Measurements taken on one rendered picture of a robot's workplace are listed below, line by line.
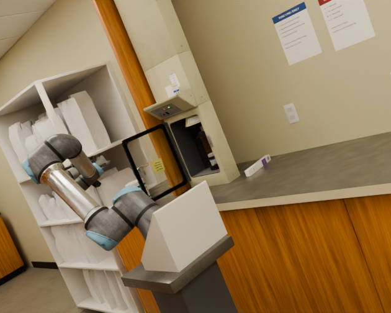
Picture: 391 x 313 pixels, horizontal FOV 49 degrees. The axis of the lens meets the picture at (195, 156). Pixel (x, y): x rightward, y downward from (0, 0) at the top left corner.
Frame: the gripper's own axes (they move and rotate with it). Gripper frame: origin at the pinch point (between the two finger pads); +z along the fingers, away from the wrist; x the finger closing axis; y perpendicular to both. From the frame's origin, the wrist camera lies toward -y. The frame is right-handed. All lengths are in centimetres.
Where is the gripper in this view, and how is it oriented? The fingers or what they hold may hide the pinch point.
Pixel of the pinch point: (108, 163)
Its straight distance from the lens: 240.9
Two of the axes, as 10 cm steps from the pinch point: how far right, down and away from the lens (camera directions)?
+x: -6.6, 1.7, 7.3
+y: -3.8, -9.2, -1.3
